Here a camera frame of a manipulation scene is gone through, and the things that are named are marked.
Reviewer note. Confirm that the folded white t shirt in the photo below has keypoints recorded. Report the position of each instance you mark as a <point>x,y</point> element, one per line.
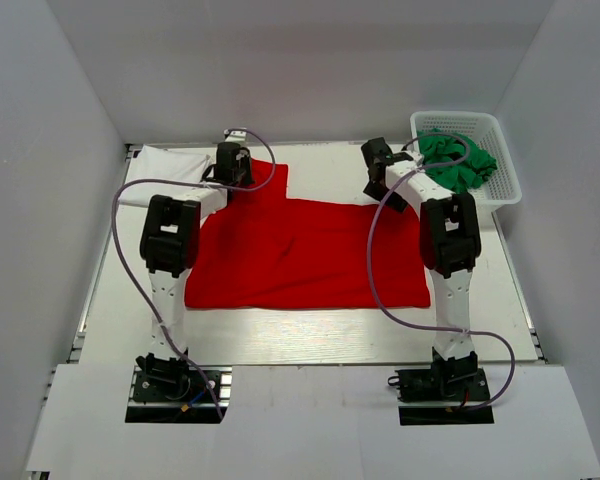
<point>161,164</point>

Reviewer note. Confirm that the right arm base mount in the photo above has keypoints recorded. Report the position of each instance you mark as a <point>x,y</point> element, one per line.
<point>422,402</point>

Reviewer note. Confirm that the red t shirt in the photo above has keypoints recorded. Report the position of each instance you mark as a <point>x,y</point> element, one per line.
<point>265,250</point>

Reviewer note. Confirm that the white plastic basket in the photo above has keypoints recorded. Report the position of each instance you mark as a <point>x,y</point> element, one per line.
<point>503,186</point>

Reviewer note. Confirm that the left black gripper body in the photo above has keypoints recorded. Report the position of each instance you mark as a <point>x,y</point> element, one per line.
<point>244,173</point>

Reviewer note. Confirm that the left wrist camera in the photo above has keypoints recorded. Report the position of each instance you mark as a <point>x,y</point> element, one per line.
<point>238,136</point>

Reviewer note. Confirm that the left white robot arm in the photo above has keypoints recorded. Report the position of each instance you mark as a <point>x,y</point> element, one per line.
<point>169,246</point>

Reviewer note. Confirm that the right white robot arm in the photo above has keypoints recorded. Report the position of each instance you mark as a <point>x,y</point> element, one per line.
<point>449,244</point>

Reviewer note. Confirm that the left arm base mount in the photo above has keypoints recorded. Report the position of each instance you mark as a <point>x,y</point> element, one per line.
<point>164,400</point>

